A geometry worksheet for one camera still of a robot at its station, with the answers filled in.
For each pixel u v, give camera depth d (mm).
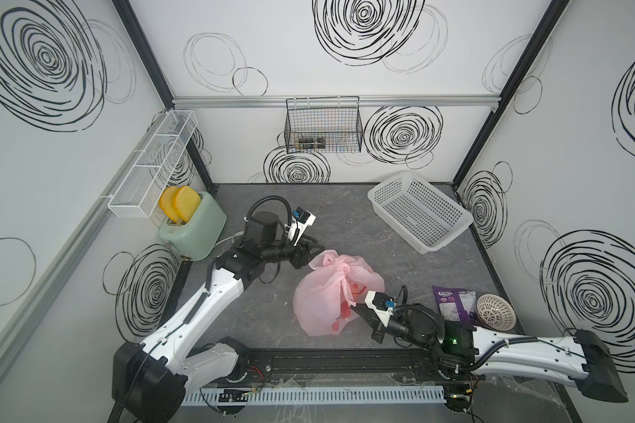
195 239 889
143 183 742
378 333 598
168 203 871
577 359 468
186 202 879
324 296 683
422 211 1108
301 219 631
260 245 562
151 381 372
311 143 889
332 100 892
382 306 562
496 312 826
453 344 559
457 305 826
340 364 754
